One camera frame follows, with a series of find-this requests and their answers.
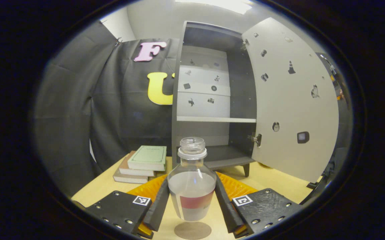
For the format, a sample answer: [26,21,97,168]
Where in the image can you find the ceiling light panel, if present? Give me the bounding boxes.
[176,0,253,14]

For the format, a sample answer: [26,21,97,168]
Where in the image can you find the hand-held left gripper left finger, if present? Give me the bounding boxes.
[86,178,170,239]

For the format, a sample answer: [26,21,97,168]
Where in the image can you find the green book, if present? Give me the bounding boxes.
[127,145,167,171]

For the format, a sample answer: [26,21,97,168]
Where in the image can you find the brown book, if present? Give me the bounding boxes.
[118,151,156,177]

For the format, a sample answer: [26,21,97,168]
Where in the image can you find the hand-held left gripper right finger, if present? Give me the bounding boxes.
[214,172,302,238]

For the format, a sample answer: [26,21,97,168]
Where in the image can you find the round brown coaster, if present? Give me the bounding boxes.
[174,221,212,240]

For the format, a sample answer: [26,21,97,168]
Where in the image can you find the black backdrop cloth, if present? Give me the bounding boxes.
[34,20,351,197]

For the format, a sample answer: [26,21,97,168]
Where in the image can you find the black cabinet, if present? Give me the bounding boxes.
[171,21,258,177]

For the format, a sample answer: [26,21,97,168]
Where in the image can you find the clear bottle with red label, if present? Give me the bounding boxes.
[167,137,217,221]

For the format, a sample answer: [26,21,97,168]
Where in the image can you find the grey cabinet door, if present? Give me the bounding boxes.
[242,17,340,183]

